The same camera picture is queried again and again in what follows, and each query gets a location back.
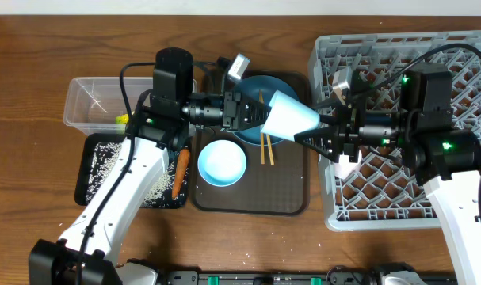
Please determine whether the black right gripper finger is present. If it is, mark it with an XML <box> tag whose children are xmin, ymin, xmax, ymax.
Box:
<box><xmin>313</xmin><ymin>101</ymin><xmax>342</xmax><ymax>125</ymax></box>
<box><xmin>294</xmin><ymin>126</ymin><xmax>342</xmax><ymax>162</ymax></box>

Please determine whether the pink cup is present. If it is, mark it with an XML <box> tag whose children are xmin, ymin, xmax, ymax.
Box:
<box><xmin>334</xmin><ymin>151</ymin><xmax>362</xmax><ymax>179</ymax></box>

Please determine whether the light blue cup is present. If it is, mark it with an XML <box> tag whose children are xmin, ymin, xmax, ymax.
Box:
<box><xmin>261</xmin><ymin>91</ymin><xmax>320</xmax><ymax>142</ymax></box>

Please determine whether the light blue bowl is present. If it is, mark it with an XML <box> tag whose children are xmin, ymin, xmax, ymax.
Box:
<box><xmin>197</xmin><ymin>140</ymin><xmax>247</xmax><ymax>188</ymax></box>

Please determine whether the orange carrot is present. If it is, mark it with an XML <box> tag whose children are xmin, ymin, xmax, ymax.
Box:
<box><xmin>172</xmin><ymin>148</ymin><xmax>190</xmax><ymax>200</ymax></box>

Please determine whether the white rice heap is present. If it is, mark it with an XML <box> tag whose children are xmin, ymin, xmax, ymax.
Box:
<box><xmin>83</xmin><ymin>142</ymin><xmax>175</xmax><ymax>208</ymax></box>

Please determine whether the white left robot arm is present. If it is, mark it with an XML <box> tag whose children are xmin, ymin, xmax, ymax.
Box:
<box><xmin>29</xmin><ymin>47</ymin><xmax>271</xmax><ymax>284</ymax></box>

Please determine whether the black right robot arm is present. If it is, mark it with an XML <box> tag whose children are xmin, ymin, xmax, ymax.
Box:
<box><xmin>294</xmin><ymin>63</ymin><xmax>481</xmax><ymax>284</ymax></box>

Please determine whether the grey dishwasher rack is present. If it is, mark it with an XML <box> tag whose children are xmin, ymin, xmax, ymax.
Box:
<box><xmin>307</xmin><ymin>30</ymin><xmax>481</xmax><ymax>231</ymax></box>

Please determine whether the wooden chopstick right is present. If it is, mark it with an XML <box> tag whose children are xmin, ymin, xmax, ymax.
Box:
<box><xmin>265</xmin><ymin>134</ymin><xmax>275</xmax><ymax>165</ymax></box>

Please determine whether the dark blue plate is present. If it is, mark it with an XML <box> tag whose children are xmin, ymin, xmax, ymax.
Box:
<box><xmin>233</xmin><ymin>74</ymin><xmax>301</xmax><ymax>146</ymax></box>

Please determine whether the brown serving tray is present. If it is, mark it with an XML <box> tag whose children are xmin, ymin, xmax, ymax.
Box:
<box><xmin>190</xmin><ymin>67</ymin><xmax>311</xmax><ymax>217</ymax></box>

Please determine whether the clear plastic bin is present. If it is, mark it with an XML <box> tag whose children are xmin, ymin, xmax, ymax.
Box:
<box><xmin>63</xmin><ymin>76</ymin><xmax>198</xmax><ymax>136</ymax></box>

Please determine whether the black plastic tray bin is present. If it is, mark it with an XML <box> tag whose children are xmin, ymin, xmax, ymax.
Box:
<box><xmin>74</xmin><ymin>133</ymin><xmax>189</xmax><ymax>209</ymax></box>

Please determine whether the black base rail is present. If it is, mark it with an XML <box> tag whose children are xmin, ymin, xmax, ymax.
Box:
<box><xmin>120</xmin><ymin>260</ymin><xmax>459</xmax><ymax>285</ymax></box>

